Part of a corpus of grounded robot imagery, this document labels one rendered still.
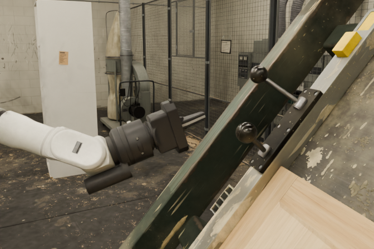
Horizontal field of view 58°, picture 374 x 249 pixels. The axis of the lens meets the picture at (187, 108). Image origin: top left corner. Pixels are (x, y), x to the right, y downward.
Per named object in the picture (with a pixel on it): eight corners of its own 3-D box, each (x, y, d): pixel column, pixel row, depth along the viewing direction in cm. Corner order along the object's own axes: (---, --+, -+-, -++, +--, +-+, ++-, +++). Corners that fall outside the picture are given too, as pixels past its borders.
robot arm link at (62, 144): (115, 152, 75) (59, 133, 76) (110, 142, 67) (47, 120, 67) (103, 180, 73) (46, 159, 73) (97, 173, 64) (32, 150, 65)
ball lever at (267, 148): (254, 155, 69) (227, 132, 59) (265, 140, 69) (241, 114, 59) (268, 165, 67) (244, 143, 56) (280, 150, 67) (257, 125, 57)
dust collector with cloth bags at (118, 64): (100, 125, 664) (94, 10, 623) (134, 121, 695) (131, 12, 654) (118, 143, 544) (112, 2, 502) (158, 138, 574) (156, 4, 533)
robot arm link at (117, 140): (124, 134, 80) (78, 152, 77) (120, 119, 70) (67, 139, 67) (142, 178, 77) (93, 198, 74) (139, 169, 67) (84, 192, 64)
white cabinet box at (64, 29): (46, 163, 450) (33, 4, 412) (90, 157, 475) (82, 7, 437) (50, 179, 396) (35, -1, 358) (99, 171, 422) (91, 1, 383)
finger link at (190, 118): (206, 116, 75) (181, 126, 74) (201, 113, 78) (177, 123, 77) (204, 109, 75) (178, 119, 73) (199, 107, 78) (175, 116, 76)
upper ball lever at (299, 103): (298, 115, 69) (245, 78, 72) (309, 101, 69) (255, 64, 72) (301, 113, 65) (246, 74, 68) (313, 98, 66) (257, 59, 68)
